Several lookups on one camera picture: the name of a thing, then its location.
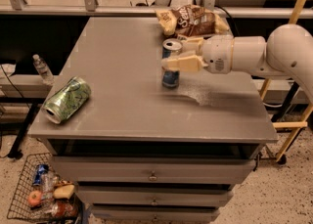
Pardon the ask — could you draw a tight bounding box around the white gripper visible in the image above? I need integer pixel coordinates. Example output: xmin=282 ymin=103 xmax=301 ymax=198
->
xmin=161 ymin=35 xmax=234 ymax=74

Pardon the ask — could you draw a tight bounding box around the silver blue redbull can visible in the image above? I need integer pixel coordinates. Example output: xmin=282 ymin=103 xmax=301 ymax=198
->
xmin=162 ymin=38 xmax=182 ymax=88

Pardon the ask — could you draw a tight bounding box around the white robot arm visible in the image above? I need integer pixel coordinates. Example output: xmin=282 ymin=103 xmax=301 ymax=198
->
xmin=161 ymin=22 xmax=313 ymax=102

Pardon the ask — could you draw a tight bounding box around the green soda can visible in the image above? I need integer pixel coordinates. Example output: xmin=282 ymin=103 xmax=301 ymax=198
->
xmin=42 ymin=76 xmax=91 ymax=124

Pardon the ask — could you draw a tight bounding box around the blue can in basket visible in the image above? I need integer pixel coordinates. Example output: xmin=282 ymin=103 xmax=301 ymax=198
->
xmin=32 ymin=164 xmax=49 ymax=186

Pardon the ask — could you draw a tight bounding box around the brown yellow chip bag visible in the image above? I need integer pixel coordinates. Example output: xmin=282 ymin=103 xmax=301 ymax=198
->
xmin=156 ymin=5 xmax=229 ymax=37

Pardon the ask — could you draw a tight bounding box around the grey drawer cabinet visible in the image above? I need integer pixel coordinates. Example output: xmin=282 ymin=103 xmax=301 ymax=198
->
xmin=27 ymin=17 xmax=279 ymax=223

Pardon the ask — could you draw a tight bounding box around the clear plastic water bottle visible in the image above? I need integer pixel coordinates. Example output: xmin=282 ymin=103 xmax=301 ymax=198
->
xmin=32 ymin=55 xmax=54 ymax=85

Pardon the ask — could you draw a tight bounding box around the top drawer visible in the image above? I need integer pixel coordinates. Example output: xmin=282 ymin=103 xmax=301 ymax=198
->
xmin=51 ymin=157 xmax=254 ymax=184

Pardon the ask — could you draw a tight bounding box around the drawer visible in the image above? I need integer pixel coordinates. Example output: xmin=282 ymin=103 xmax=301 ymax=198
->
xmin=91 ymin=206 xmax=219 ymax=223
xmin=51 ymin=157 xmax=254 ymax=184
xmin=77 ymin=186 xmax=233 ymax=207

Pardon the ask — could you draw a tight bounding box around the middle drawer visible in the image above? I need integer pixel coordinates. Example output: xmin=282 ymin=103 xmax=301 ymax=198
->
xmin=77 ymin=186 xmax=233 ymax=207

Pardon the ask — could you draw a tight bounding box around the bottom drawer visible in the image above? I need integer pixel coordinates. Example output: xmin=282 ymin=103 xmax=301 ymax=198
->
xmin=91 ymin=206 xmax=219 ymax=223

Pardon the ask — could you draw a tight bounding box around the yellow sponge in basket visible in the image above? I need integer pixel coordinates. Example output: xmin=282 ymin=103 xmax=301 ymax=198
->
xmin=53 ymin=185 xmax=74 ymax=200

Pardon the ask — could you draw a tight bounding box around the clear bottle in basket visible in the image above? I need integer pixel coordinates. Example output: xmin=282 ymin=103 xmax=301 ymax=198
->
xmin=41 ymin=171 xmax=54 ymax=205

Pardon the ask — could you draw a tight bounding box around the red snack bag in basket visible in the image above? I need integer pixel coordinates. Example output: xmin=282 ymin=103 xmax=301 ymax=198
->
xmin=51 ymin=202 xmax=78 ymax=218

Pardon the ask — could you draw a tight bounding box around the red apple in basket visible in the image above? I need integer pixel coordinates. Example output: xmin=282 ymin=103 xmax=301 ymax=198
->
xmin=27 ymin=190 xmax=42 ymax=207

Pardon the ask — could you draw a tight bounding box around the black wire basket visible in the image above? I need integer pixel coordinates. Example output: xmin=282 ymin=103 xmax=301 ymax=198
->
xmin=7 ymin=153 xmax=82 ymax=224

